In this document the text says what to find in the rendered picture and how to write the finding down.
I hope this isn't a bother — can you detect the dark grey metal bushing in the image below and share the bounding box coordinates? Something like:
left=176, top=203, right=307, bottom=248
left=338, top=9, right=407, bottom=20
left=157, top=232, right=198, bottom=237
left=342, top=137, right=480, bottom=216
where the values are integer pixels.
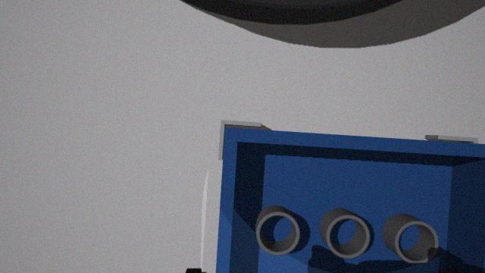
left=383, top=214, right=439, bottom=265
left=319, top=208, right=370, bottom=259
left=255, top=206, right=300, bottom=256

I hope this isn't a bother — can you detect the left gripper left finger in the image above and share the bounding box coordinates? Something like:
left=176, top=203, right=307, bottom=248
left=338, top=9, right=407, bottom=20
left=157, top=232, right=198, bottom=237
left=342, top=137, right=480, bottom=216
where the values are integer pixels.
left=186, top=268, right=207, bottom=273

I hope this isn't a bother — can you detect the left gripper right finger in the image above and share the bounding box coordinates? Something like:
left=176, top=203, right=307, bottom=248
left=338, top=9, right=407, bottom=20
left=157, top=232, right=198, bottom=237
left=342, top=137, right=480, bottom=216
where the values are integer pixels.
left=437, top=268, right=462, bottom=273

